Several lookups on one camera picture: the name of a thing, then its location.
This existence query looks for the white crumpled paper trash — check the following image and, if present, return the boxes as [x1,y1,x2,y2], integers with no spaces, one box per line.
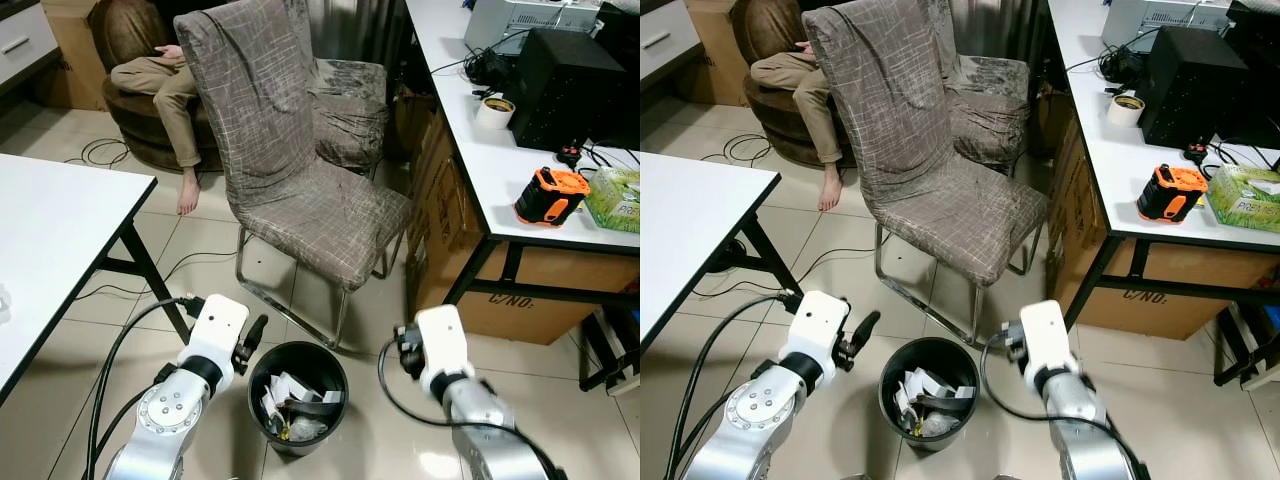
[895,368,979,416]
[261,373,346,419]

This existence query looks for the clear plastic wrapper trash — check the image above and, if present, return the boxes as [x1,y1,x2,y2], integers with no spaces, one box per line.
[282,414,329,443]
[915,410,963,439]

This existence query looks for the black round rubbish bin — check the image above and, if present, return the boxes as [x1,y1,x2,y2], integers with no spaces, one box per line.
[877,336,982,454]
[247,341,350,460]

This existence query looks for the large brown cardboard box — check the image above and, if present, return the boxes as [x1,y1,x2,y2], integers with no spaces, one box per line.
[1045,90,1233,342]
[404,95,603,347]

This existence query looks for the grey fabric covered chair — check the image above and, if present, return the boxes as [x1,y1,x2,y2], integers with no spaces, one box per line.
[802,0,1050,347]
[174,0,414,351]
[300,0,393,173]
[930,0,1033,169]

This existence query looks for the black metal stand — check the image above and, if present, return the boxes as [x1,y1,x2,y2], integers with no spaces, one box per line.
[1212,300,1280,391]
[578,304,641,395]

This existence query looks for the white table with black legs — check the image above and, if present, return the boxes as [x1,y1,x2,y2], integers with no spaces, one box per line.
[0,153,193,403]
[640,152,803,353]

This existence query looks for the orange and black tool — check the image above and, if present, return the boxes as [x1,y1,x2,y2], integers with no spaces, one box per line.
[512,166,592,229]
[1136,163,1210,225]

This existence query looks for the person in khaki trousers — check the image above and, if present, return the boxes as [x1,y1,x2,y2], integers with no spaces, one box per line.
[749,42,847,213]
[109,44,208,217]

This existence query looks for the white tape roll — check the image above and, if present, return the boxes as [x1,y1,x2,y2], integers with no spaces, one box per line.
[474,95,518,132]
[1106,92,1148,128]

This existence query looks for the green tissue box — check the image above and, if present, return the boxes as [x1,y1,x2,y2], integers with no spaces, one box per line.
[1204,163,1280,235]
[582,166,641,235]

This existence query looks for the black box-shaped device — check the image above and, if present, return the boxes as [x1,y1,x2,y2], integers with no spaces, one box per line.
[1135,25,1251,149]
[508,27,630,152]

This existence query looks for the brown round armchair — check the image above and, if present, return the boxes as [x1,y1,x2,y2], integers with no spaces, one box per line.
[728,0,869,169]
[87,0,233,173]

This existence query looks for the white drawer cabinet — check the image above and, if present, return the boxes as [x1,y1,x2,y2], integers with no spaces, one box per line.
[640,0,703,89]
[0,0,63,93]

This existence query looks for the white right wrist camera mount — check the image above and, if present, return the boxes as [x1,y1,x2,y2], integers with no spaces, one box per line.
[1017,299,1078,387]
[414,304,477,393]

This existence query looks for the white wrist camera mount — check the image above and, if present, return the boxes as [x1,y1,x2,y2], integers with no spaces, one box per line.
[784,290,852,387]
[1017,299,1078,387]
[414,304,477,393]
[179,294,250,374]

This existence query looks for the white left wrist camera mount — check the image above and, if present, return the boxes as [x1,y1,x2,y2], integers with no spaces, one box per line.
[784,290,852,387]
[179,294,250,374]

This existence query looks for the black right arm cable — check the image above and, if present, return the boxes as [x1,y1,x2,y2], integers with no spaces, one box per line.
[377,338,531,443]
[979,330,1131,441]

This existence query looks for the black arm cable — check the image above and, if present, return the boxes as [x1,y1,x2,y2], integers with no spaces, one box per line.
[676,293,801,480]
[377,338,531,443]
[979,330,1131,441]
[86,296,196,480]

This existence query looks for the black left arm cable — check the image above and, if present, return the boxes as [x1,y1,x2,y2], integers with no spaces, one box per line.
[676,293,801,480]
[86,296,196,480]

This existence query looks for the white desk with black frame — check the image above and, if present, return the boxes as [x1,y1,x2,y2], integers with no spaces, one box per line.
[1045,0,1280,389]
[404,0,641,393]

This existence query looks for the black floor cable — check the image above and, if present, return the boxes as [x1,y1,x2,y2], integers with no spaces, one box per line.
[62,135,133,169]
[700,135,773,166]

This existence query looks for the black coiled desk cable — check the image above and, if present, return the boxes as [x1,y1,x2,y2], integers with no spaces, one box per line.
[1065,45,1146,86]
[430,48,513,89]

